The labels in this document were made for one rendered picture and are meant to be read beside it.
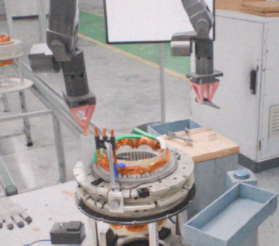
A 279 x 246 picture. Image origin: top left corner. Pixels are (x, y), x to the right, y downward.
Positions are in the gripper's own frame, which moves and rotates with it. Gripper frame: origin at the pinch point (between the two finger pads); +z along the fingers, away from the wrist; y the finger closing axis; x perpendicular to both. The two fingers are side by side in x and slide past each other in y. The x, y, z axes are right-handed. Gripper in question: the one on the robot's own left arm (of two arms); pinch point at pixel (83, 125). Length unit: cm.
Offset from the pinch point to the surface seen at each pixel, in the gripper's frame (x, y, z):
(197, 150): 32.8, -1.0, 16.9
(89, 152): -0.3, 1.9, 7.0
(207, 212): 19.7, 30.2, 15.6
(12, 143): -15, -311, 138
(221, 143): 41.9, -2.8, 17.7
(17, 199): -21, -47, 44
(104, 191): -0.9, 16.7, 10.5
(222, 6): 170, -229, 23
